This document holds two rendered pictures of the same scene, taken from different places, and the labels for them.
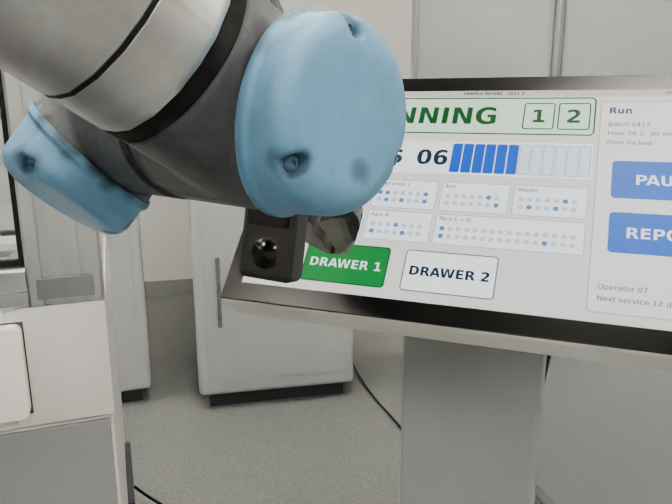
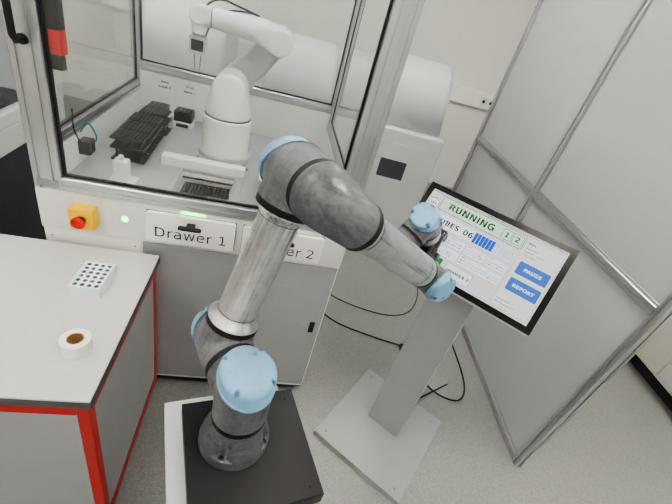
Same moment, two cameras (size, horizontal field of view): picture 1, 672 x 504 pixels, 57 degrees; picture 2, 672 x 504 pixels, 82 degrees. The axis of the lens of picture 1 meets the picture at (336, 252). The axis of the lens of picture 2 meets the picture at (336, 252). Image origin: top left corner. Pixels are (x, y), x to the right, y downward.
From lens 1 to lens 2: 0.75 m
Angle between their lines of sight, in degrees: 20
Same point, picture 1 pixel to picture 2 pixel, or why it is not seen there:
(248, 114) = (430, 290)
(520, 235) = (482, 272)
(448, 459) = (434, 317)
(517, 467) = (454, 328)
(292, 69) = (439, 288)
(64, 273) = not seen: hidden behind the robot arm
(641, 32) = (598, 164)
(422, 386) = not seen: hidden behind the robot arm
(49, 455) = (317, 274)
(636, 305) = (503, 306)
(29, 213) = not seen: hidden behind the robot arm
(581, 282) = (492, 293)
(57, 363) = (329, 251)
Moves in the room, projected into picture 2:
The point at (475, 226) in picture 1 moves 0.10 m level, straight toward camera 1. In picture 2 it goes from (470, 263) to (465, 277)
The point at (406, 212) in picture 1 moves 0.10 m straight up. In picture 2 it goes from (452, 249) to (465, 224)
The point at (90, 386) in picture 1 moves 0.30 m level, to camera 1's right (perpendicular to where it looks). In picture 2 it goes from (336, 259) to (411, 286)
